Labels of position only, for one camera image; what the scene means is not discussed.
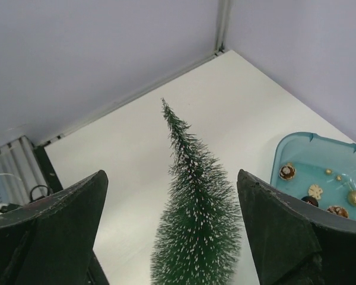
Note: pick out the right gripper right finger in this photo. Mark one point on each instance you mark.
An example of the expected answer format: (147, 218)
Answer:
(293, 242)

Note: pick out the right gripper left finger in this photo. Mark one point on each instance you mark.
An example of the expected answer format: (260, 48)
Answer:
(50, 241)

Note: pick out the small green christmas tree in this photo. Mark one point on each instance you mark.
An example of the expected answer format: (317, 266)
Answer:
(198, 239)

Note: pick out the frosted pine cone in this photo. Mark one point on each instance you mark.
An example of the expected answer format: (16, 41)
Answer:
(287, 172)

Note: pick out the teal plastic bin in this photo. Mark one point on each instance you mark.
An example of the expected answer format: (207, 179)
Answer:
(325, 169)

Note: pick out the left aluminium corner post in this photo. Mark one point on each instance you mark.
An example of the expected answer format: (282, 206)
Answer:
(223, 19)

